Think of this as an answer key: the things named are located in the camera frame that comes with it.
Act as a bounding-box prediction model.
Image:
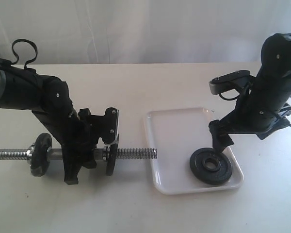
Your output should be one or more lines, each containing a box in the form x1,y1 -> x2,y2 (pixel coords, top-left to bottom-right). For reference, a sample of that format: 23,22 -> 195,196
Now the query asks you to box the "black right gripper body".
209,97 -> 291,140

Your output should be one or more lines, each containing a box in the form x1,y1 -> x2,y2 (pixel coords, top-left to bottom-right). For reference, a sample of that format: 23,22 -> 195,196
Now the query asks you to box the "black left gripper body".
62,114 -> 97,169

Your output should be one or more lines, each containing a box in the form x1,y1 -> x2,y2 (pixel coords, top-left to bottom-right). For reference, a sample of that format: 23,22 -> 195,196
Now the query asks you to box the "chrome threaded dumbbell bar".
0,147 -> 157,162

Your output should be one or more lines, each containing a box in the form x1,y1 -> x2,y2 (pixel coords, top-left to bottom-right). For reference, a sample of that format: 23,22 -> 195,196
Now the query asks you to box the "black weight plate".
189,148 -> 233,185

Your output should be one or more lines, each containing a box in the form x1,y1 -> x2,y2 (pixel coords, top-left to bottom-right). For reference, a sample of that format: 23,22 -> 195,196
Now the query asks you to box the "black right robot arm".
209,33 -> 291,152

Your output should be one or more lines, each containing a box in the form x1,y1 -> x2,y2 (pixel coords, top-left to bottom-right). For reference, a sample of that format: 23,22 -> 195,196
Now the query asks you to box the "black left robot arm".
0,58 -> 100,185

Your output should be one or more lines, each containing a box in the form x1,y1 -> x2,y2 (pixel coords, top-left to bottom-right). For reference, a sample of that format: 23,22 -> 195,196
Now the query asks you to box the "black plate on left end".
30,133 -> 52,177

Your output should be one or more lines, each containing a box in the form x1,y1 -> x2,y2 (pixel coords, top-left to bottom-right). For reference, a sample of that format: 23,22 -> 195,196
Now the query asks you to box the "black plate on end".
106,144 -> 118,176
30,133 -> 52,177

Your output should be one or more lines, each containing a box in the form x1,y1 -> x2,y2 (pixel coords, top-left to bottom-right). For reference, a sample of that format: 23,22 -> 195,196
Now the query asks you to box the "black plate on right end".
106,144 -> 118,176

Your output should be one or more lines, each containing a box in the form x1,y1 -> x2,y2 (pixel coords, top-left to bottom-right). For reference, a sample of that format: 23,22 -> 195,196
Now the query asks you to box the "chrome spin-lock nut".
27,144 -> 35,165

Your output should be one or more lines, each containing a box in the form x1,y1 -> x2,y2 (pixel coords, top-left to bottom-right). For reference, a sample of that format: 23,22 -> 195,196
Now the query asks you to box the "white plastic tray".
145,107 -> 244,195

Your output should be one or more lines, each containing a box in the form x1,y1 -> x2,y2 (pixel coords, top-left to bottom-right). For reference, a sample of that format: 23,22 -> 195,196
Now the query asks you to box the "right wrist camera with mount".
209,70 -> 255,101

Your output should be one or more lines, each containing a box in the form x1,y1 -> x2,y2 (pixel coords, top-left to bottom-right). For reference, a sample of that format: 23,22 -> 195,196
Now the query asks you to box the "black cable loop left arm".
11,38 -> 38,70

